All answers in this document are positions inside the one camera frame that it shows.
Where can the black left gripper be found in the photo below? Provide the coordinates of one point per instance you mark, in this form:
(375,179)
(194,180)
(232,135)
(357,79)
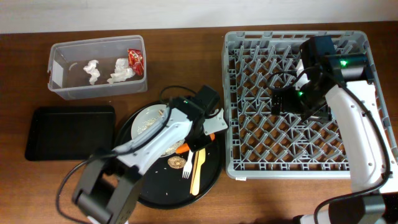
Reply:
(199,144)

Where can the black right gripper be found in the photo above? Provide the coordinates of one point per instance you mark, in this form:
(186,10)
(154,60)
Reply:
(322,111)

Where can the orange carrot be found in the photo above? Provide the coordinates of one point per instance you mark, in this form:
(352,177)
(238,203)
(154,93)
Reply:
(184,147)

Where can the white plastic fork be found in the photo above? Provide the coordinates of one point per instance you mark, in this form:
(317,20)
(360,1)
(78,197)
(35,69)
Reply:
(187,169)

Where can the brown mushroom slice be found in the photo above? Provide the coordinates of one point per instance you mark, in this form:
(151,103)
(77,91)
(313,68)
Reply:
(176,162)

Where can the pile of rice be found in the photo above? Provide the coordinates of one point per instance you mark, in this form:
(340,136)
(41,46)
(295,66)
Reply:
(149,121)

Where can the grey plate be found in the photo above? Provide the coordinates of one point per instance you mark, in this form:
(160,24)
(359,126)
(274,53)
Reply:
(144,119)

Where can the red snack wrapper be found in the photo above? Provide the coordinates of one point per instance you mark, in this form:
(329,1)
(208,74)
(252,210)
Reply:
(136,61)

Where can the white napkin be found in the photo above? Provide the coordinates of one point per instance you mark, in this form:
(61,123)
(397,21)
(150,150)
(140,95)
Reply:
(122,71)
(91,69)

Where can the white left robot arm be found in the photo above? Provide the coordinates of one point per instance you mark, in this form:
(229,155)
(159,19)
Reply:
(111,182)

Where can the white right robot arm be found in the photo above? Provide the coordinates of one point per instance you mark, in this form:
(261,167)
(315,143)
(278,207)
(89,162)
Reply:
(345,83)

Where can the grey dishwasher rack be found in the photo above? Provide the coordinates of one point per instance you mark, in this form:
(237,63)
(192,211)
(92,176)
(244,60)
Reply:
(260,145)

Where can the wooden chopstick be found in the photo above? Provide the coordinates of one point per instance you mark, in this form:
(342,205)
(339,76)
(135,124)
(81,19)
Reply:
(194,172)

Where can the wooden knife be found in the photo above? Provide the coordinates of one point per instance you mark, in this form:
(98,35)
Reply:
(199,174)

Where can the round black tray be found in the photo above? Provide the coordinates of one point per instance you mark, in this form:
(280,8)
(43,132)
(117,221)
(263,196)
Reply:
(165,188)

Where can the clear plastic bin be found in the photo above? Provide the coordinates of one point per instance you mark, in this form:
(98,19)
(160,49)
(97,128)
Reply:
(71,82)

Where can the black rectangular tray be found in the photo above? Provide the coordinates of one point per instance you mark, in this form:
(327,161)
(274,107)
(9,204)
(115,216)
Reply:
(59,133)

